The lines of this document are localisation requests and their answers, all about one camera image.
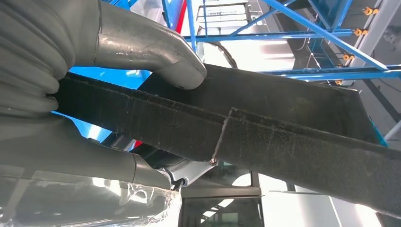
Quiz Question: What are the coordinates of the blue metal shelf rack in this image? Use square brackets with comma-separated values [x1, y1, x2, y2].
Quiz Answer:
[52, 0, 401, 148]

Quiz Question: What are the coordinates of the grey ceiling rail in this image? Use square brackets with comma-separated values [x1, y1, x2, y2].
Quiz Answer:
[341, 0, 401, 87]

